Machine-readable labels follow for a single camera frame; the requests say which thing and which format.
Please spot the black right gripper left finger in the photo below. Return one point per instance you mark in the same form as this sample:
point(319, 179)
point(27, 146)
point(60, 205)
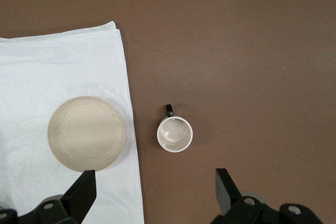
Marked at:
point(81, 192)

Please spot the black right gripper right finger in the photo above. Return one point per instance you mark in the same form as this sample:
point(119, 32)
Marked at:
point(227, 192)

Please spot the beige gray round plate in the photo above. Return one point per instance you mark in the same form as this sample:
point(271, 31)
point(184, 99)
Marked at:
point(86, 134)

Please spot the white square cloth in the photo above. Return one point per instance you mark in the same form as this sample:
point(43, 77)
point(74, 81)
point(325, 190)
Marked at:
point(52, 64)

